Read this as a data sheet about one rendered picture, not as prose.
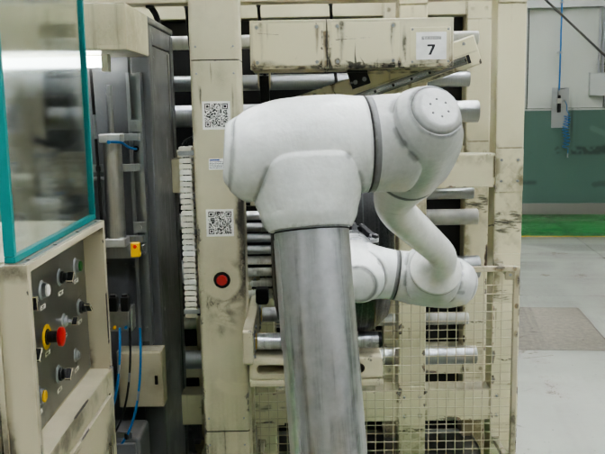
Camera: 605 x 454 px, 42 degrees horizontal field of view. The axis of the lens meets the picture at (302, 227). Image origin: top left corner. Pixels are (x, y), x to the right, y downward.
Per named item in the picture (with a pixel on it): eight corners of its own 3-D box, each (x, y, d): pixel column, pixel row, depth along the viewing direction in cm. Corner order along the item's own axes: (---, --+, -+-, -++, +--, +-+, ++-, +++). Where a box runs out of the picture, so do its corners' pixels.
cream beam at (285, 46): (250, 70, 235) (248, 20, 233) (255, 74, 260) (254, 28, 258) (455, 67, 235) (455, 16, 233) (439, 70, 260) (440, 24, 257)
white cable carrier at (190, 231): (185, 317, 221) (177, 146, 214) (187, 313, 226) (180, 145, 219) (201, 317, 221) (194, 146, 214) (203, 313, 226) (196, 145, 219)
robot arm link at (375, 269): (325, 279, 167) (386, 288, 168) (328, 308, 152) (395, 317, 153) (334, 231, 164) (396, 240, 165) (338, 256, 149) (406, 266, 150)
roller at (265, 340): (252, 351, 214) (252, 335, 213) (254, 347, 218) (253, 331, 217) (382, 349, 213) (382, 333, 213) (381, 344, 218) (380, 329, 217)
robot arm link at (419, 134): (437, 126, 119) (348, 131, 117) (473, 59, 102) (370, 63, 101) (452, 206, 115) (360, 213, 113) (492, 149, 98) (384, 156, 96)
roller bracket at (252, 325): (243, 366, 210) (241, 330, 209) (252, 324, 250) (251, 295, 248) (256, 366, 210) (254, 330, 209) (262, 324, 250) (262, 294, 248)
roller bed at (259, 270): (215, 302, 260) (212, 212, 255) (220, 291, 274) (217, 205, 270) (275, 300, 259) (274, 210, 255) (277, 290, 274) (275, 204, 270)
